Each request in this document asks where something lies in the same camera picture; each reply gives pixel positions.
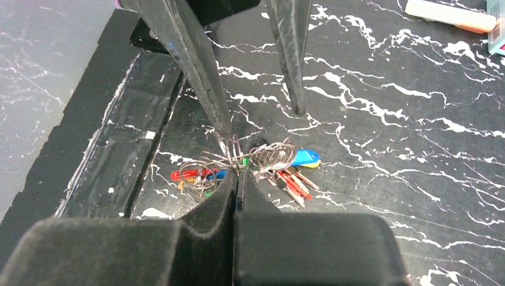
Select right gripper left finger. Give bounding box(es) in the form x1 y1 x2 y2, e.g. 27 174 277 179
1 174 238 285

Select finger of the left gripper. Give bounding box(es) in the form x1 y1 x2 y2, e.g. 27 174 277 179
265 0 312 116
119 0 232 136

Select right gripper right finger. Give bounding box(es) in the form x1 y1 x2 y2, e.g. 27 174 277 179
234 171 410 285

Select metal key organizer red handle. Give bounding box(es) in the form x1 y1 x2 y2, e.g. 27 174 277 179
170 135 321 207

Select white orange marker pen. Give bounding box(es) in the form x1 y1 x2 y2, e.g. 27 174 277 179
404 0 498 33

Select white box with red logo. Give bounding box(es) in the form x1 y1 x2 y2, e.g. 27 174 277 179
487 0 504 56

